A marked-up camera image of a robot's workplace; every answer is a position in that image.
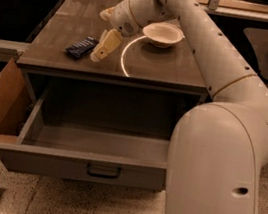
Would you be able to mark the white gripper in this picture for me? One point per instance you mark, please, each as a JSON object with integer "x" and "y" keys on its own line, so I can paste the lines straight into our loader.
{"x": 124, "y": 16}

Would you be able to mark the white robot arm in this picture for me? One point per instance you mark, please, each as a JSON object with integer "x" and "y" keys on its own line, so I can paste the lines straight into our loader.
{"x": 217, "y": 149}

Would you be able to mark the grey cabinet with glossy top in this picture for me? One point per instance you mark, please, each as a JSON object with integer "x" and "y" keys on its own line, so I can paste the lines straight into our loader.
{"x": 137, "y": 79}

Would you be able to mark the open grey top drawer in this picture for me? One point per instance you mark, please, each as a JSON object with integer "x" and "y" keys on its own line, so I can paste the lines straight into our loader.
{"x": 60, "y": 139}

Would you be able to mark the white bowl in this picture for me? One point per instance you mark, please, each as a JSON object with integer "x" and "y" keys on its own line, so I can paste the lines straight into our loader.
{"x": 163, "y": 35}

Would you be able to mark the brown cardboard panel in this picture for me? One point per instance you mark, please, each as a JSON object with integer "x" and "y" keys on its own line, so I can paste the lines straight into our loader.
{"x": 14, "y": 99}

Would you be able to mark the black drawer handle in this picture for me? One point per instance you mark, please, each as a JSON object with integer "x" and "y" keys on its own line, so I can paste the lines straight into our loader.
{"x": 103, "y": 171}

